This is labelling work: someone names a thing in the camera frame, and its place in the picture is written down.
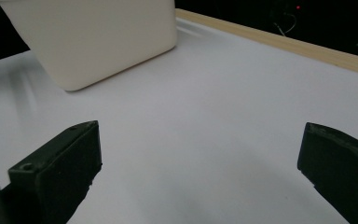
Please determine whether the white plastic storage bin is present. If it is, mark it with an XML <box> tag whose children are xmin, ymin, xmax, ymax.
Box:
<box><xmin>0</xmin><ymin>0</ymin><xmax>178</xmax><ymax>92</ymax></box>

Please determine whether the thin grey cable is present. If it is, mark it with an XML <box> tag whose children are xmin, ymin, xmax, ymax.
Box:
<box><xmin>272</xmin><ymin>12</ymin><xmax>298</xmax><ymax>37</ymax></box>

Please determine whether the white table sheet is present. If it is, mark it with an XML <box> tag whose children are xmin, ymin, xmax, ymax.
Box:
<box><xmin>0</xmin><ymin>17</ymin><xmax>358</xmax><ymax>224</ymax></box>

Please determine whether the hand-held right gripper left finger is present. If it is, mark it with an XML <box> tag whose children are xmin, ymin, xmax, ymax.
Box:
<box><xmin>7</xmin><ymin>120</ymin><xmax>103</xmax><ymax>224</ymax></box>

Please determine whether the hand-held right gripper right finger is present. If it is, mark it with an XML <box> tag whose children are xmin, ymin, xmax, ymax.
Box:
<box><xmin>296</xmin><ymin>121</ymin><xmax>358</xmax><ymax>224</ymax></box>

